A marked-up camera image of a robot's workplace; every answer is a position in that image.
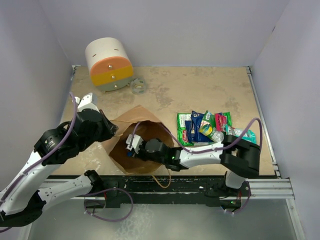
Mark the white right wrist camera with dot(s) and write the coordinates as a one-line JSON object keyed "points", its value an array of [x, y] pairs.
{"points": [[133, 143]]}

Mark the yellow green snack bag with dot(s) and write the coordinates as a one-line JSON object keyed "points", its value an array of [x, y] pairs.
{"points": [[208, 127]]}

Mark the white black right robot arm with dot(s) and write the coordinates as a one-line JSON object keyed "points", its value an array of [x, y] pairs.
{"points": [[239, 156]]}

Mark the teal snack packet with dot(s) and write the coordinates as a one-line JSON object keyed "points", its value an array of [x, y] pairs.
{"points": [[249, 135]]}

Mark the pink red snack packet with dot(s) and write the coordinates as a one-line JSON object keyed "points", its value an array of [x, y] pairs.
{"points": [[220, 122]]}

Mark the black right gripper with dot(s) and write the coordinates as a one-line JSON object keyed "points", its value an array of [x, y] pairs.
{"points": [[139, 155]]}

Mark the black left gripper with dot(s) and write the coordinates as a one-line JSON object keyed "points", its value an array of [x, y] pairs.
{"points": [[111, 129]]}

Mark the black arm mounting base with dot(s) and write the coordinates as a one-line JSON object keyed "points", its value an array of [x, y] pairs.
{"points": [[208, 190]]}

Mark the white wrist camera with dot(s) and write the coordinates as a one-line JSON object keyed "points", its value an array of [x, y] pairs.
{"points": [[88, 101], [133, 143]]}

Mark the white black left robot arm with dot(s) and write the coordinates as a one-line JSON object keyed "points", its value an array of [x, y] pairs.
{"points": [[23, 201]]}

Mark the green white snack packet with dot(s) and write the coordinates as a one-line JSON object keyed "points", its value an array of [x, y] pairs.
{"points": [[182, 132]]}

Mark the brown paper bag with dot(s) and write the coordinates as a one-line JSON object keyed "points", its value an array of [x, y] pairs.
{"points": [[142, 122]]}

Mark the blue white chips bag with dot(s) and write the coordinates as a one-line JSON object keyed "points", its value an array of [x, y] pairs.
{"points": [[193, 129]]}

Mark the aluminium frame rail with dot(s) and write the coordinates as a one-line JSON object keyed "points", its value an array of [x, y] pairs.
{"points": [[266, 188]]}

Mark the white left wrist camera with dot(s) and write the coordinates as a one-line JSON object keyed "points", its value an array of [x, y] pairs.
{"points": [[88, 101]]}

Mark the white cylindrical mini drawer cabinet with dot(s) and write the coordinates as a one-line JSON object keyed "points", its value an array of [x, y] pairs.
{"points": [[109, 66]]}

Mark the clear tape roll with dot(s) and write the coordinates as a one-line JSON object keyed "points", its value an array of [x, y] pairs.
{"points": [[138, 86]]}

